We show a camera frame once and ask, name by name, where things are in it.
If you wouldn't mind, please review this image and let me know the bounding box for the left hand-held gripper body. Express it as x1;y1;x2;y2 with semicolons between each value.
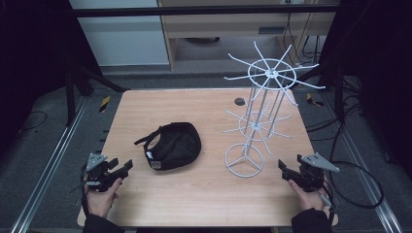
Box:
85;152;120;193

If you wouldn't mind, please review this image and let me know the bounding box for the person's right hand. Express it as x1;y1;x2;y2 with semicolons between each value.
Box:
288;179;330;212

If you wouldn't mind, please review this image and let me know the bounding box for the aluminium floor rail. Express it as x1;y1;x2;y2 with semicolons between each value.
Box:
321;91;404;233
9;96;89;233

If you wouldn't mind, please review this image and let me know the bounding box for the black baseball cap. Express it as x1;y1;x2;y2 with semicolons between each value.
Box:
133;121;203;172

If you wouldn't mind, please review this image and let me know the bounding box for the black floor cable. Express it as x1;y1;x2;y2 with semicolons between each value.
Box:
17;110;49;133

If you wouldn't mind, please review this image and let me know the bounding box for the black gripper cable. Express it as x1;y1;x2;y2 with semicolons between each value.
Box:
316;121;386;215
80;163;90;217

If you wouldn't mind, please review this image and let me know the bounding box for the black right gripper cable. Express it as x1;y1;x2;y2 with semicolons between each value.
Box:
316;121;386;215

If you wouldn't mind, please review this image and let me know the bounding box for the white cabinet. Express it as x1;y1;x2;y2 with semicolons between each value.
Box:
68;0;170;68

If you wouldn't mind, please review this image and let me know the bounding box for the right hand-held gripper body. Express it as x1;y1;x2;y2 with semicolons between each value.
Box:
296;152;341;193

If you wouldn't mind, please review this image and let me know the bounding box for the person's left hand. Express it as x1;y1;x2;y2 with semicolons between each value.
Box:
84;177;123;219

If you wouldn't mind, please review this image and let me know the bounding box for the white wire display rack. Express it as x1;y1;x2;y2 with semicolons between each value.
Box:
222;40;326;179

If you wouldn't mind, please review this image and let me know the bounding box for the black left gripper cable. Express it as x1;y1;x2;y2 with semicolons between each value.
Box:
80;163;90;217

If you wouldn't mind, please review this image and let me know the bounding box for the yellow black hazard tape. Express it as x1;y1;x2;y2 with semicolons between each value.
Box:
305;92;326;108
98;95;112;114

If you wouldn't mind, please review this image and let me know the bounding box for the black metal stand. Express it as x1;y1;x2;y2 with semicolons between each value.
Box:
63;54;128;128

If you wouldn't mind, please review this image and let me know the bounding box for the black horizontal frame bar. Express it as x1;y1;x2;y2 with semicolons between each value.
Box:
68;4;340;18

